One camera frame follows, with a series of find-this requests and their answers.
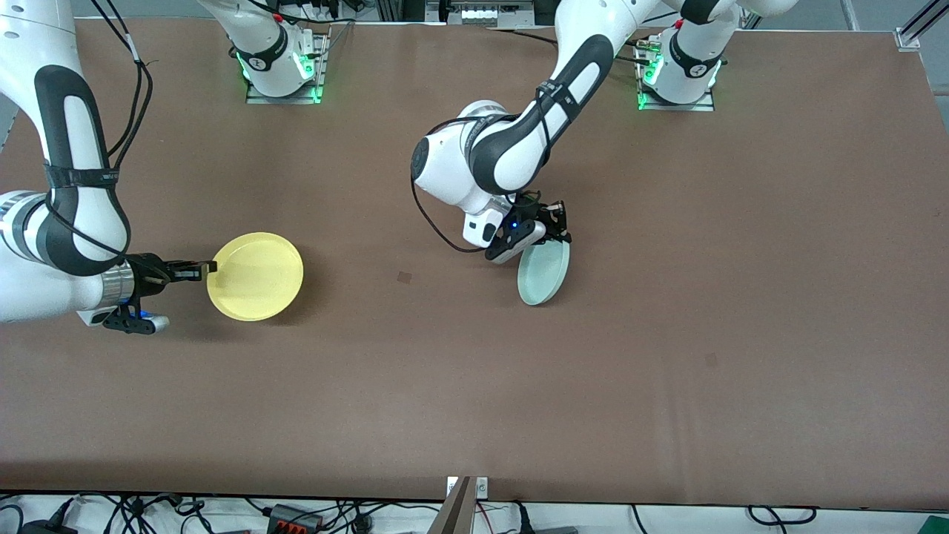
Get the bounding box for pale green plate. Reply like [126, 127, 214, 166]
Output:
[518, 241, 571, 306]

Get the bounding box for yellow plate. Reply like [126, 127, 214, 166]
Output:
[206, 232, 305, 322]

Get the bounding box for grey terminal block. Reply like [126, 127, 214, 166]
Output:
[460, 2, 536, 27]

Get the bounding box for black power strip orange switches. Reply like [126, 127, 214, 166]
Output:
[267, 504, 324, 534]

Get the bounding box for brown wooden beam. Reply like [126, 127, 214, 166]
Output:
[429, 477, 475, 534]

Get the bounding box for black power plug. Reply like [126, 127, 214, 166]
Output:
[512, 503, 579, 534]

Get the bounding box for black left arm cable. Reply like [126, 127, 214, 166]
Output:
[410, 115, 520, 254]

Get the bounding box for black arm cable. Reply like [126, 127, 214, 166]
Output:
[44, 0, 153, 260]
[410, 115, 520, 254]

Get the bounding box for black cable on table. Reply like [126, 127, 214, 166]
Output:
[489, 27, 655, 65]

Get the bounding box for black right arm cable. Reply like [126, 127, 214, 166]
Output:
[44, 0, 153, 260]

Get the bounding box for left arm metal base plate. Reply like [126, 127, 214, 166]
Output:
[638, 37, 716, 113]

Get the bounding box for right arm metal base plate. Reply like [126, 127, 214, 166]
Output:
[246, 30, 330, 105]

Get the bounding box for black looped floor cable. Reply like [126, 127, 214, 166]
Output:
[747, 506, 818, 527]

